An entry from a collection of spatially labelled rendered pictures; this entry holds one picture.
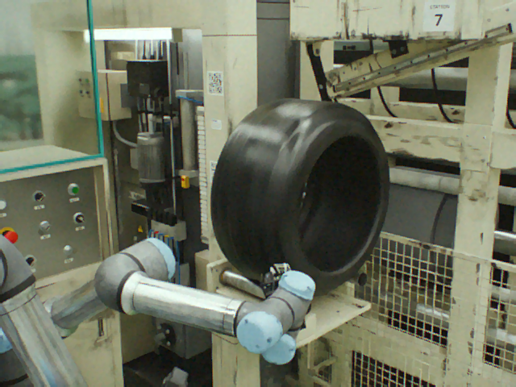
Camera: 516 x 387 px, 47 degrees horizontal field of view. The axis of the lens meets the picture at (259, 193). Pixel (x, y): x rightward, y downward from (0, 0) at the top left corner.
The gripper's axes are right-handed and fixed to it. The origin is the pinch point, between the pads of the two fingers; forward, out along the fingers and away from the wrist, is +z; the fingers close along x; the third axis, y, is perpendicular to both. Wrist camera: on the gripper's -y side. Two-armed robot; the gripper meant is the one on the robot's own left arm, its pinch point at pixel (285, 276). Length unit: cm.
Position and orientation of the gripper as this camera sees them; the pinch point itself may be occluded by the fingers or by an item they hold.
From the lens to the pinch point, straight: 160.6
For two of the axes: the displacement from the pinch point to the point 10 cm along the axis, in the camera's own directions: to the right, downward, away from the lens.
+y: -3.6, -8.7, -3.3
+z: 0.6, -3.8, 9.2
